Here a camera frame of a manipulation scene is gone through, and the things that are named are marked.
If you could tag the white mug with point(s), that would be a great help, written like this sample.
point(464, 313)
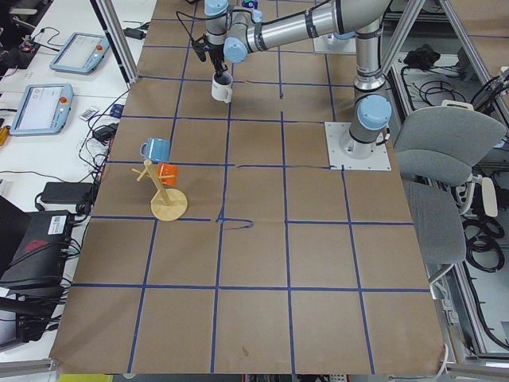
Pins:
point(222, 87)

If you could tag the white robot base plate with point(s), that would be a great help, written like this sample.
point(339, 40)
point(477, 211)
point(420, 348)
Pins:
point(345, 153)

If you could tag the grey office chair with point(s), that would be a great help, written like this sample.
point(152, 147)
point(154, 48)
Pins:
point(436, 150)

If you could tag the teach pendant tablet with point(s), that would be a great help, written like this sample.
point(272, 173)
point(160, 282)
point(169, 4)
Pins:
point(44, 109)
point(81, 54)

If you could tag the aluminium frame post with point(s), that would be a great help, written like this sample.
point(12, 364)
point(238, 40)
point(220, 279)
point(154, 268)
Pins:
point(110, 24)

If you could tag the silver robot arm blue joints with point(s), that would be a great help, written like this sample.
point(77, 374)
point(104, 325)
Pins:
point(330, 25)

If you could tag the lower teach pendant tablet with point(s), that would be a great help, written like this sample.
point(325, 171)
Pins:
point(44, 109)

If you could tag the upper teach pendant tablet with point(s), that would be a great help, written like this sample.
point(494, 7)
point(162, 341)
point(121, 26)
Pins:
point(81, 54)

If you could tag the blue mug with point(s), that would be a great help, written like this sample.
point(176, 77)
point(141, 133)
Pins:
point(156, 149)

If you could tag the orange mug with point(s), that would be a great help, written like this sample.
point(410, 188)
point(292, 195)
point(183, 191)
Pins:
point(167, 173)

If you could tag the small remote control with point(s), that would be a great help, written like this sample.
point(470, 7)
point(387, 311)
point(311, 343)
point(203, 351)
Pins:
point(88, 113)

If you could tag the black power adapter brick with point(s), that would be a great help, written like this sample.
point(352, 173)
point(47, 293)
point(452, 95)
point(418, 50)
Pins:
point(66, 193)

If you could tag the black electronics box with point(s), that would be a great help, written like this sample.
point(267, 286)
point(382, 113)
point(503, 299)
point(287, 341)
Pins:
point(34, 251)

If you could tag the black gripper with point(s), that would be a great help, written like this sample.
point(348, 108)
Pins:
point(216, 52)

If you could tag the wooden mug tree stand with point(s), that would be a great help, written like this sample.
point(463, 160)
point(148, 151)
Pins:
point(168, 203)

